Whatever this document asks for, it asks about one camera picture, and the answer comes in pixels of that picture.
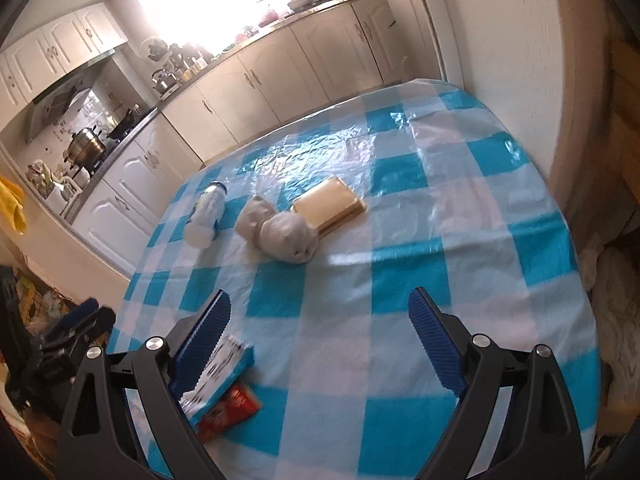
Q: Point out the yellow cloth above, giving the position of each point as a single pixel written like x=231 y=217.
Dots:
x=12 y=205

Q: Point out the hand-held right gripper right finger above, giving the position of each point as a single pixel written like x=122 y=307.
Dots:
x=435 y=345

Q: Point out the white plastic bottle blue label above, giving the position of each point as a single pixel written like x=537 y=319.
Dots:
x=205 y=217

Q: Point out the white paper towel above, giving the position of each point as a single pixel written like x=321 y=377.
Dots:
x=287 y=235

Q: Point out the grey kitchen countertop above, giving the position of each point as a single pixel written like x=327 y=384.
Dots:
x=115 y=161

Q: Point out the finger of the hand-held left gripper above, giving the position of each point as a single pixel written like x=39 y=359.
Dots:
x=80 y=311
x=100 y=324

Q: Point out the metal range hood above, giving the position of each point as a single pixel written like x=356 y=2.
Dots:
x=55 y=102

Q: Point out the red snack packet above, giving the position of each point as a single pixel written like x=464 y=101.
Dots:
x=232 y=407

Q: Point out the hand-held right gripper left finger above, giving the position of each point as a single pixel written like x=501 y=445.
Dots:
x=200 y=340

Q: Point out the blue white checkered tablecloth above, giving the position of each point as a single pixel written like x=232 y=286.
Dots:
x=400 y=210

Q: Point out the white kitchen base cabinets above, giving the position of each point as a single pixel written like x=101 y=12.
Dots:
x=280 y=70

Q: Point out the white wall cabinets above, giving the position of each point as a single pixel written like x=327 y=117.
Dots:
x=60 y=42

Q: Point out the metal steamer pot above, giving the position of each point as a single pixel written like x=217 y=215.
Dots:
x=87 y=146

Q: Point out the kitchen window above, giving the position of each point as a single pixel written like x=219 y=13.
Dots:
x=210 y=0

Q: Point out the blue white packet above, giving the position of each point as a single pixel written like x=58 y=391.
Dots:
x=225 y=360

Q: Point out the white fluffy cloth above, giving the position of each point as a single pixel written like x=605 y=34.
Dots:
x=617 y=310

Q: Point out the metal kettle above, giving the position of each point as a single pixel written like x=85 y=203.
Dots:
x=164 y=80

